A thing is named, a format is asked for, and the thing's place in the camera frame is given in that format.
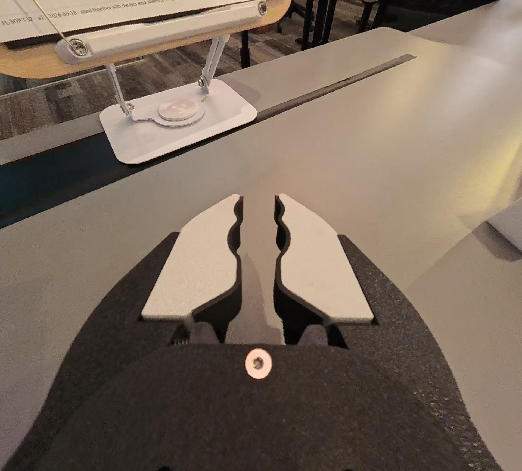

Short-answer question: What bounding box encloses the wooden board document stand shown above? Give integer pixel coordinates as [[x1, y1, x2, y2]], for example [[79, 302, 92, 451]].
[[0, 0, 295, 165]]

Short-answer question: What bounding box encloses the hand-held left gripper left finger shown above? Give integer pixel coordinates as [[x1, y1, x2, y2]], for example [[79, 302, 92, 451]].
[[141, 193, 245, 343]]

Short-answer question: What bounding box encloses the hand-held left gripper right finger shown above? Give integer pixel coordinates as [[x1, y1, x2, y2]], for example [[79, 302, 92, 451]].
[[273, 193, 375, 343]]

